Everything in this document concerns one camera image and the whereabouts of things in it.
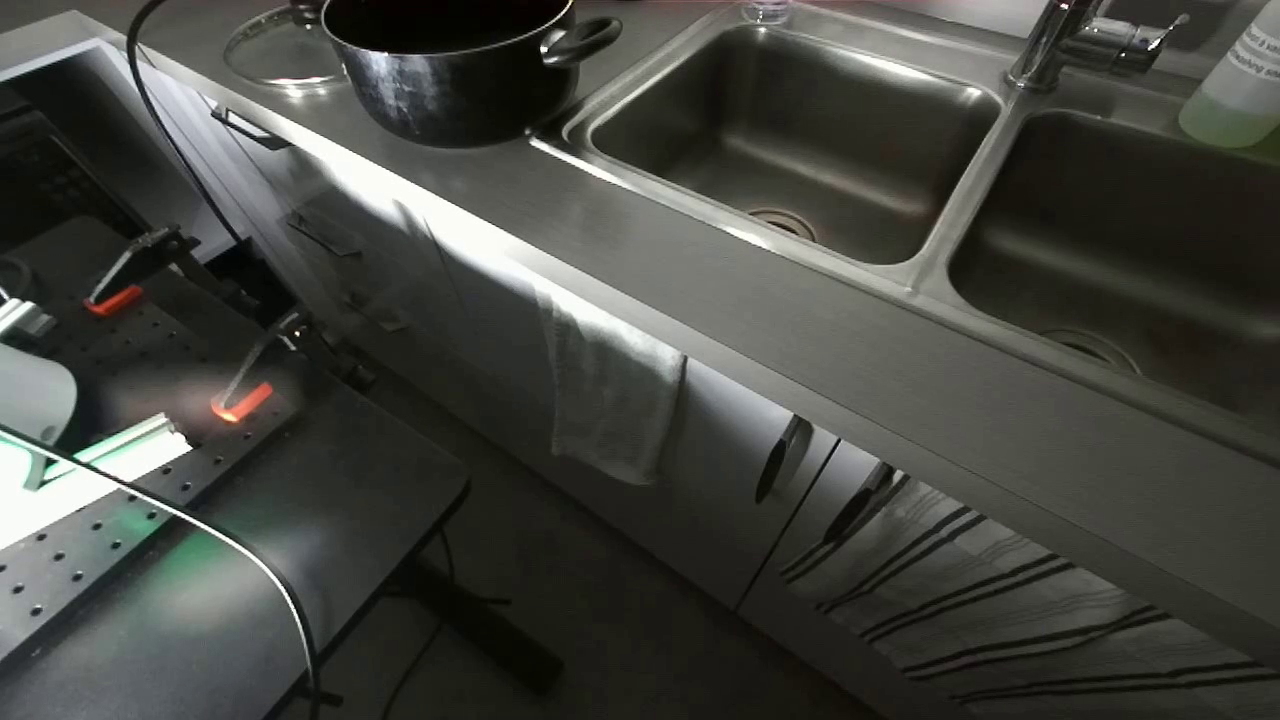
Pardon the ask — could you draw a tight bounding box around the glass lid with black knob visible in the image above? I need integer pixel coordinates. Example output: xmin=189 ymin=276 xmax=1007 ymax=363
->
xmin=220 ymin=0 xmax=350 ymax=96

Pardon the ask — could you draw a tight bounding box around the black cooking pot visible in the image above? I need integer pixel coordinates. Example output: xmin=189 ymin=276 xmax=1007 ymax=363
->
xmin=316 ymin=0 xmax=626 ymax=147

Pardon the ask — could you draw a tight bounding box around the white hanging towel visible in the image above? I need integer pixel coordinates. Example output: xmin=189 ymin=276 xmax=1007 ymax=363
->
xmin=537 ymin=283 xmax=692 ymax=491

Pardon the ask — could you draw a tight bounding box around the steel double sink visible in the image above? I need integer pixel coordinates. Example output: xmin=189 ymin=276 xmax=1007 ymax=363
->
xmin=557 ymin=3 xmax=1280 ymax=465

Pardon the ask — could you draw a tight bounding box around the black perforated table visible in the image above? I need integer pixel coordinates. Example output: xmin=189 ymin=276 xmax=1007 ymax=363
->
xmin=0 ymin=381 xmax=470 ymax=720

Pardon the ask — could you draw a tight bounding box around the black clamp with orange grip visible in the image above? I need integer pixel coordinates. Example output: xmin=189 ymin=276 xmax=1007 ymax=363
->
xmin=78 ymin=224 xmax=202 ymax=323
xmin=206 ymin=306 xmax=319 ymax=432

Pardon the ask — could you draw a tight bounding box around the chrome faucet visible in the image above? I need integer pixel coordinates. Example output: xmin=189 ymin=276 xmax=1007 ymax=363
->
xmin=1003 ymin=0 xmax=1190 ymax=98

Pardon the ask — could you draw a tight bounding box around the aluminium profile bar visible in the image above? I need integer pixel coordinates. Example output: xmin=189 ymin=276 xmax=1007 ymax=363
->
xmin=16 ymin=408 xmax=198 ymax=491

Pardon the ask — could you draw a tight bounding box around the white rounded object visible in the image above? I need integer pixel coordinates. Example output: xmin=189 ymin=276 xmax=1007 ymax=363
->
xmin=0 ymin=339 xmax=85 ymax=452

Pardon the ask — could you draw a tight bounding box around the clear bottle with green liquid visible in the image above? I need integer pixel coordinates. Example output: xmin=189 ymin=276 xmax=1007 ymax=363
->
xmin=1174 ymin=0 xmax=1280 ymax=152

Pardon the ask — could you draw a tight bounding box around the black cabinet handle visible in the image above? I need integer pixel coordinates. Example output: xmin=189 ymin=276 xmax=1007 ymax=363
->
xmin=821 ymin=460 xmax=900 ymax=546
xmin=751 ymin=413 xmax=815 ymax=509

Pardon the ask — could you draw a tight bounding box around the thin grey cable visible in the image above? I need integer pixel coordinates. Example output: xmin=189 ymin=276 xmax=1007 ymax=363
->
xmin=0 ymin=422 xmax=333 ymax=710

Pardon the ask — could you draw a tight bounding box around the silver drawer handle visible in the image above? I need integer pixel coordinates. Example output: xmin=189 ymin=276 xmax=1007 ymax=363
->
xmin=206 ymin=98 xmax=292 ymax=154

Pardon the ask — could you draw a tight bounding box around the black cable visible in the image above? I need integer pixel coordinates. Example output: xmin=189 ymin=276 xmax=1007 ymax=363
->
xmin=124 ymin=0 xmax=261 ymax=250

